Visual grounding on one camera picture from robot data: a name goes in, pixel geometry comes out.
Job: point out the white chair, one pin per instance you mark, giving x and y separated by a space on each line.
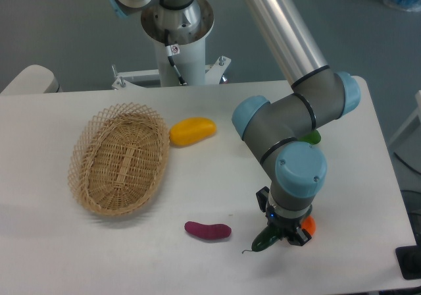
34 79

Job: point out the green bok choy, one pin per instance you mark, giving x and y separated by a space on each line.
312 138

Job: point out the black box at table edge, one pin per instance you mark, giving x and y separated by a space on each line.
408 258

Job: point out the white furniture frame right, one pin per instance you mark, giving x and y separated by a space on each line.
408 127

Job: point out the dark green cucumber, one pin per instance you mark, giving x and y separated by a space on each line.
265 239

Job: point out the orange tangerine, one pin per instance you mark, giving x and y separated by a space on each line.
309 225

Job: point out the yellow bell pepper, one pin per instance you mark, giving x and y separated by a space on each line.
191 130

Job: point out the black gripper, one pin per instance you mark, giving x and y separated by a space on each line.
288 222

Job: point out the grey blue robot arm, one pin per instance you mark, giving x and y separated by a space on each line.
275 132

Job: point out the purple sweet potato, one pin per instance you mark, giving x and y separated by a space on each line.
208 232

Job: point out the woven wicker basket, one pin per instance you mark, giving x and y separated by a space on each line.
119 160

